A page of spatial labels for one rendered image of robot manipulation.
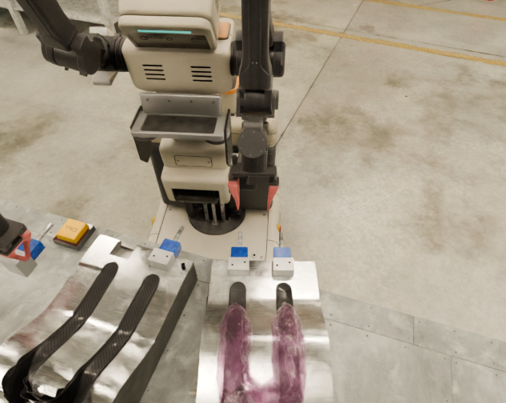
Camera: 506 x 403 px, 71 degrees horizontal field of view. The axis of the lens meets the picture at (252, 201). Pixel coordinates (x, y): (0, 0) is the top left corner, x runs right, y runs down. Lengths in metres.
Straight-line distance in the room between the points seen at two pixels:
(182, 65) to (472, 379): 0.98
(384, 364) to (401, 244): 1.30
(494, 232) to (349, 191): 0.83
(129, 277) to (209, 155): 0.47
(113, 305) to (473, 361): 0.80
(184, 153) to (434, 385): 0.89
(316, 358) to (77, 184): 2.04
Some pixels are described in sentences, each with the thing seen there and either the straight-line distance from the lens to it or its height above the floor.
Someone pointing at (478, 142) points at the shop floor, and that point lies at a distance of 3.04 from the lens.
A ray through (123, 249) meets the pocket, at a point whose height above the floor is 0.86.
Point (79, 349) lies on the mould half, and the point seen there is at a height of 0.91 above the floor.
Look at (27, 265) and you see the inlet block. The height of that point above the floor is 0.93.
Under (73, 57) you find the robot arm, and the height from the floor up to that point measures 1.24.
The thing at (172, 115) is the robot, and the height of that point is 1.04.
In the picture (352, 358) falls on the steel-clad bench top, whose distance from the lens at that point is 0.89.
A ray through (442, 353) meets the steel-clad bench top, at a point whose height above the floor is 0.80.
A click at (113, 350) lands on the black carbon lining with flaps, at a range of 0.82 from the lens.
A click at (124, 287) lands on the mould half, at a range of 0.88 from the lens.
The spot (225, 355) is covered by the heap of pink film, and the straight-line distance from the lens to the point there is 0.74.
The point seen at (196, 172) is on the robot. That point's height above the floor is 0.80.
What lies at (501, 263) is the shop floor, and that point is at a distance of 2.32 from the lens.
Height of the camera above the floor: 1.62
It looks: 48 degrees down
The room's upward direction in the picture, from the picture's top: straight up
